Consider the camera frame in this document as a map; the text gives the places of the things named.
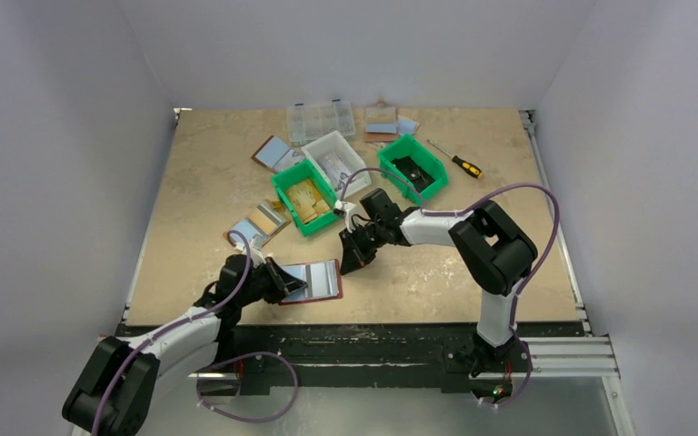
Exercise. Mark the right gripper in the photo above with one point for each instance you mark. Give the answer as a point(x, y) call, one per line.
point(360, 239)

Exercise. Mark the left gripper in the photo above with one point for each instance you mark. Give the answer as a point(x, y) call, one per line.
point(280, 278)

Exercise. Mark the silver magnetic stripe card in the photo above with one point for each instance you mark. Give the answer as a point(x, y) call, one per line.
point(322, 281)

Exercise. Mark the red card holder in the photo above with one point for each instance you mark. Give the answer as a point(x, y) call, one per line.
point(298, 297)

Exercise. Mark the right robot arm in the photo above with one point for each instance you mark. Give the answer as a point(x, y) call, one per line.
point(497, 253)

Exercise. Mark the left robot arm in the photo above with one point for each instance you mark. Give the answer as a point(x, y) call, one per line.
point(123, 377)

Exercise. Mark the green bin with gold cards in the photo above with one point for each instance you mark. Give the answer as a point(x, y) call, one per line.
point(306, 170)

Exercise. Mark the tan open card holder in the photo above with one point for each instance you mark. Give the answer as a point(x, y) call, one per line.
point(262, 223)

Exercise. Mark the silver VIP card stack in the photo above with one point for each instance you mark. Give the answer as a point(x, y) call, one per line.
point(335, 170)

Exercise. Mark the black VIP card stack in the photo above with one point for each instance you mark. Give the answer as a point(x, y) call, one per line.
point(416, 174)

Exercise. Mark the green bin with black cards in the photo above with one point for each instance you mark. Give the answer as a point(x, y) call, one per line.
point(408, 146)

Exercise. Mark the brown open card holder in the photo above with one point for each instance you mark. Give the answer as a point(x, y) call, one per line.
point(276, 155)

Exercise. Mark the white plastic bin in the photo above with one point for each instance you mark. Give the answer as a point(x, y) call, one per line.
point(334, 142)

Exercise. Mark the yellow black screwdriver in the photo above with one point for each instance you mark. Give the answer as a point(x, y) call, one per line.
point(470, 168)

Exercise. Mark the clear compartment organizer box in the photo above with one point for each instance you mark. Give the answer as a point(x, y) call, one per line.
point(309, 122)

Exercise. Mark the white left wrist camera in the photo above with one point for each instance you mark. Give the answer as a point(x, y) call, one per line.
point(252, 248)

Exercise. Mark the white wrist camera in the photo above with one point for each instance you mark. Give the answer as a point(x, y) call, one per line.
point(344, 209)
point(252, 248)

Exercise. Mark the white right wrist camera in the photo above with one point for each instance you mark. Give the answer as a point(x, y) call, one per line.
point(344, 209)

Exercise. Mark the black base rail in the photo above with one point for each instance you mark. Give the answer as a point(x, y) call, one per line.
point(393, 355)

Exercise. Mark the aluminium frame rail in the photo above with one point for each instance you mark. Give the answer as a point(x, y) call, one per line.
point(555, 357)

